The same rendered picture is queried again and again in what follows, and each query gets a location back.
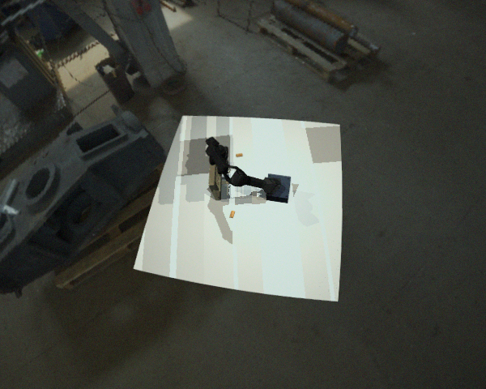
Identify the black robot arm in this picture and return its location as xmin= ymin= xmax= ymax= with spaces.
xmin=206 ymin=137 xmax=282 ymax=195

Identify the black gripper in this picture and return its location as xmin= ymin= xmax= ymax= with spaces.
xmin=217 ymin=147 xmax=228 ymax=174

